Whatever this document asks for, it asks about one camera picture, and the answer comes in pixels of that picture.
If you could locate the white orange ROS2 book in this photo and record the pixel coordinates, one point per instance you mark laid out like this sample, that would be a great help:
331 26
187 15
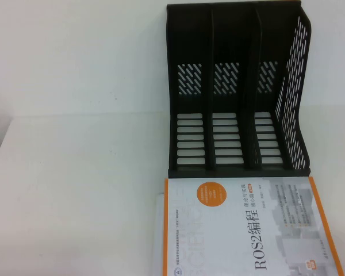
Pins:
247 230

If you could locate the black plastic book stand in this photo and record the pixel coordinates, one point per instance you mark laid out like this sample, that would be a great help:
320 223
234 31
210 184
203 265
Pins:
233 43

